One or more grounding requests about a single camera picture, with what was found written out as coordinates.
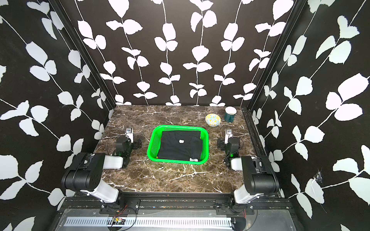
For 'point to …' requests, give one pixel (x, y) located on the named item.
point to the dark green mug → (230, 112)
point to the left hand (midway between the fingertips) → (132, 133)
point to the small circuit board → (115, 221)
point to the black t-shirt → (181, 145)
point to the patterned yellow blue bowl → (213, 120)
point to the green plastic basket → (155, 136)
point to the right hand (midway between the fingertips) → (226, 134)
